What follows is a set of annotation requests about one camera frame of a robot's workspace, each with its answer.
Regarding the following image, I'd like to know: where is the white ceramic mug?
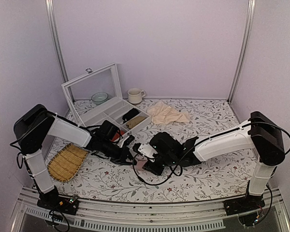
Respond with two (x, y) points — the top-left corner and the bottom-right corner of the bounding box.
(128, 88), (146, 104)

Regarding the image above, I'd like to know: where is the woven bamboo tray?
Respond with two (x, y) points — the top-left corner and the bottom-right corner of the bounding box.
(47, 143), (88, 183)

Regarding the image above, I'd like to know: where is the aluminium corner post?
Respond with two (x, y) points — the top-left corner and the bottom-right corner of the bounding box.
(45, 0), (68, 83)
(227, 0), (256, 105)

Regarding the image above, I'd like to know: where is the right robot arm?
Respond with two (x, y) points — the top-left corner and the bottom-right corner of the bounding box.
(137, 111), (290, 211)

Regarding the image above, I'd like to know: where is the white divided organizer box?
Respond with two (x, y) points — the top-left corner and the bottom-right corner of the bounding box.
(73, 98), (151, 138)

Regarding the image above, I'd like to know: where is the floral patterned table mat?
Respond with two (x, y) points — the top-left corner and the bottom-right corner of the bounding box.
(54, 99), (256, 203)

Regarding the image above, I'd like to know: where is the red rolled garment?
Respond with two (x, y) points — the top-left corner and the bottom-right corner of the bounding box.
(111, 130), (125, 142)

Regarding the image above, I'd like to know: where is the aluminium front rail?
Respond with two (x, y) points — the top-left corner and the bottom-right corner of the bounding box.
(10, 188), (290, 232)

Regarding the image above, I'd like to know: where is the olive rolled garment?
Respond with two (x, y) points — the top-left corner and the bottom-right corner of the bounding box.
(126, 116), (146, 129)

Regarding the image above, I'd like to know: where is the pink and white underwear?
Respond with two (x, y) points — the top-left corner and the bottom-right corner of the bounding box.
(134, 159), (147, 171)

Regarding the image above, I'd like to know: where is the right aluminium corner post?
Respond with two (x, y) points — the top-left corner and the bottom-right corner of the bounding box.
(227, 0), (256, 105)

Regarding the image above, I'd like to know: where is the clear glass bowl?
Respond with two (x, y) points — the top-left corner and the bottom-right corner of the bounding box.
(91, 92), (109, 104)

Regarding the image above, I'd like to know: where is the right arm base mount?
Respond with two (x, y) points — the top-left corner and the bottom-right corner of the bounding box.
(223, 189), (265, 216)

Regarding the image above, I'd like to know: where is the left aluminium corner post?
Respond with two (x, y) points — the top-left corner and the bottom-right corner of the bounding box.
(45, 0), (68, 83)

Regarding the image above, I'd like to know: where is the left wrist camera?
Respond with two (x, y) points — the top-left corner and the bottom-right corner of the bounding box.
(99, 120), (136, 145)

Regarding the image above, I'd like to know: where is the black rolled garment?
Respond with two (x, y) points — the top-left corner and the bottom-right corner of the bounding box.
(122, 108), (139, 122)

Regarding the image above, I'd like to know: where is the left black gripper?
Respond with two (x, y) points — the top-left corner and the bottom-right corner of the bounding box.
(101, 139), (137, 166)

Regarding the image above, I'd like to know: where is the cream beige underwear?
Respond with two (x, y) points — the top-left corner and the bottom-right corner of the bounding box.
(147, 101), (190, 125)

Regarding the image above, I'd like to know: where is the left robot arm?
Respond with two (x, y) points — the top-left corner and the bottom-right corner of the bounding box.
(10, 104), (133, 210)

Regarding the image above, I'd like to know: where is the white framed glass lid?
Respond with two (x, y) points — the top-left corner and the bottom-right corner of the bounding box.
(61, 63), (123, 117)

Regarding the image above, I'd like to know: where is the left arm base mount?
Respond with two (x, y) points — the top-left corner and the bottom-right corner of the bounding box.
(37, 187), (79, 216)

